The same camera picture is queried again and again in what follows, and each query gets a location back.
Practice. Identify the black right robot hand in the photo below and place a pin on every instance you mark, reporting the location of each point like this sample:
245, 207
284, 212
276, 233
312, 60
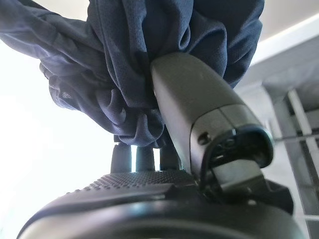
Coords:
194, 99

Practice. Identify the navy blue garment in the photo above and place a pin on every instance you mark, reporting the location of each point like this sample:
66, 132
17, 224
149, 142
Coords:
124, 62

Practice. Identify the brown wooden laundry basket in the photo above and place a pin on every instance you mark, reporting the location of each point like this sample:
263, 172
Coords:
299, 112

